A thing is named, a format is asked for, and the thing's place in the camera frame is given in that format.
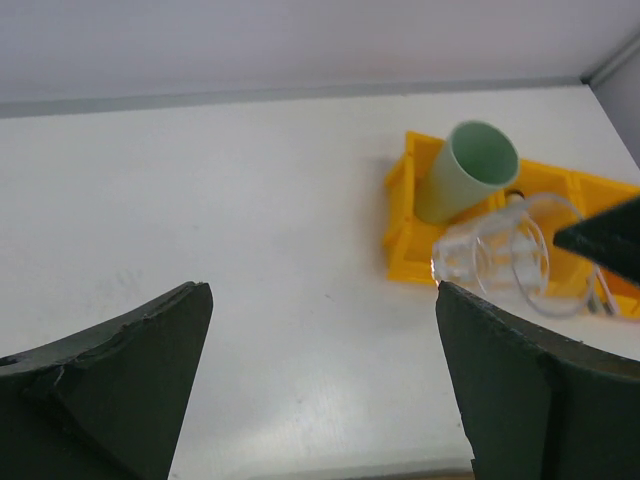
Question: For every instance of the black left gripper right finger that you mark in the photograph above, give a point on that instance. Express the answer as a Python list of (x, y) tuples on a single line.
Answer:
[(535, 404)]

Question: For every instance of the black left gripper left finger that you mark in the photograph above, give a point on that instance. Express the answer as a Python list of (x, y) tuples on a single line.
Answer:
[(107, 402)]

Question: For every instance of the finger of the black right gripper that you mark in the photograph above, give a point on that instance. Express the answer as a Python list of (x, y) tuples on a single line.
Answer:
[(610, 239)]

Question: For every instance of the clear glass tumbler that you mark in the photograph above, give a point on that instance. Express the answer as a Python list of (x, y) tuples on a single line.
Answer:
[(473, 255)]

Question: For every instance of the green plastic cup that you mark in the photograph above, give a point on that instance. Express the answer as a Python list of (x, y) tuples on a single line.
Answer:
[(476, 161)]

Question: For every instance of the yellow bin right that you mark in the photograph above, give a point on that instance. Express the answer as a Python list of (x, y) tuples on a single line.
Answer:
[(595, 195)]

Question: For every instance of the yellow bin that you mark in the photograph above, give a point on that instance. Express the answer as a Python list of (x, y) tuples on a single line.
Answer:
[(543, 200), (407, 241), (595, 195)]

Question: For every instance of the yellow bin middle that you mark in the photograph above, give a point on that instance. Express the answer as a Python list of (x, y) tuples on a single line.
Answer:
[(543, 200)]

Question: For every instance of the yellow bin left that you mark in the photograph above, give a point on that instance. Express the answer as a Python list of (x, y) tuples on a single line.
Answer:
[(407, 241)]

